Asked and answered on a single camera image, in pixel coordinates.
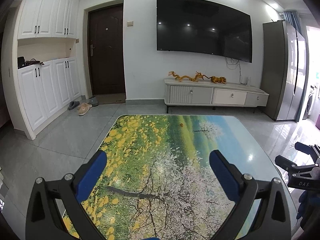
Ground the purple stool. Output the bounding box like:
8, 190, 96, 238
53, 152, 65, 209
315, 114, 320, 129

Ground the beige slipper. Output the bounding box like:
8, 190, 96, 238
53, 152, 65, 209
78, 102, 93, 116

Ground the landscape print table cover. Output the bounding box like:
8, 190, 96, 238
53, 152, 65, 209
61, 114, 297, 240

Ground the dark grey slipper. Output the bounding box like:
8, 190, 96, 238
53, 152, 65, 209
89, 97, 99, 107

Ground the white washing machine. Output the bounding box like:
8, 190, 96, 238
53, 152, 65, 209
303, 85, 318, 120

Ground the golden tiger figurine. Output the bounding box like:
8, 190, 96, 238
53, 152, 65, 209
209, 76, 227, 84

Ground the grey white tv cabinet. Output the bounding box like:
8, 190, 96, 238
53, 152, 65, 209
164, 79, 269, 107

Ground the white shoe cabinet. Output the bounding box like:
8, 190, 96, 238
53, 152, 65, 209
2, 0, 81, 140

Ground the golden dragon figurine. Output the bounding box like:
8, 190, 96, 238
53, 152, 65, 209
168, 71, 207, 82

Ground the grey steel refrigerator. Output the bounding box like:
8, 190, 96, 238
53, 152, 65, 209
260, 20, 306, 121

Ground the dark brown entrance door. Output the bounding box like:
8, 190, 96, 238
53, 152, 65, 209
88, 4, 125, 95

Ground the black wall television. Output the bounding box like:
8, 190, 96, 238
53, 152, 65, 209
156, 0, 252, 63

